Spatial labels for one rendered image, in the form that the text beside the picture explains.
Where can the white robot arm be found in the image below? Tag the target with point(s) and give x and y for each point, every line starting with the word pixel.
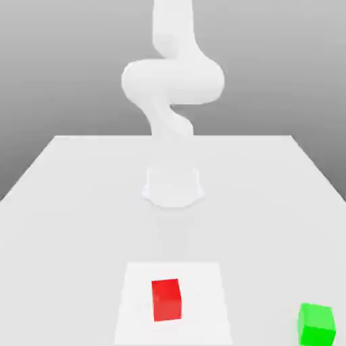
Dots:
pixel 173 81

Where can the small red cube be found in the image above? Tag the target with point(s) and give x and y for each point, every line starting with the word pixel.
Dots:
pixel 166 300

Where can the small green cube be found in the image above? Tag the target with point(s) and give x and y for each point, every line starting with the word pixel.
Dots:
pixel 316 324

